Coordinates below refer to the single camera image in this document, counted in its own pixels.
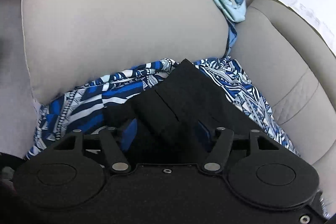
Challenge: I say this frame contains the black pants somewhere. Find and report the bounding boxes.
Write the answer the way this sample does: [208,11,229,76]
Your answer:
[103,60,261,164]

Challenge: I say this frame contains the blue white patterned sofa cover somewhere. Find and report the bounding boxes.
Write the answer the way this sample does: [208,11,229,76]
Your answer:
[25,57,299,159]

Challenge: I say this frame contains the beige leather sofa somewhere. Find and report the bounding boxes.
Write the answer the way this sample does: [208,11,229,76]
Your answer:
[1,0,335,214]

